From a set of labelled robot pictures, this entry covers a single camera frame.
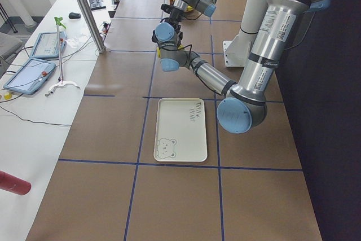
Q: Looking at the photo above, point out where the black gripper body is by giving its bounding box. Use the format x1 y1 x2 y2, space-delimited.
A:
169 8 184 25

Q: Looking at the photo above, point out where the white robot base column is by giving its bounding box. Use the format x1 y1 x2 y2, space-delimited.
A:
223 0 268 67

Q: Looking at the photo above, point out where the white bear tray plate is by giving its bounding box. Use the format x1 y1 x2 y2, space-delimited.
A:
153 98 208 162

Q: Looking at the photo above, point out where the black computer mouse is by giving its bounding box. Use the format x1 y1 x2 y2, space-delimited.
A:
68 12 81 19

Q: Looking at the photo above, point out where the blue teach pendant tablet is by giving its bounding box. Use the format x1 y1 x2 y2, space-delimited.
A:
30 32 59 60

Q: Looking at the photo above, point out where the metal reacher grabber tool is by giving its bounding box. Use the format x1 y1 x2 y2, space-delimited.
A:
45 17 80 97

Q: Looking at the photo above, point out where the red cylinder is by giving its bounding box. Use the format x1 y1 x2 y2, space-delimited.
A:
0 171 31 195

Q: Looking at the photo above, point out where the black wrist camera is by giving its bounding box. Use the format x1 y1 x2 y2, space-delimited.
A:
161 3 173 14

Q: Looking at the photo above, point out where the aluminium frame post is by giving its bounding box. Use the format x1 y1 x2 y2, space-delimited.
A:
77 0 105 54

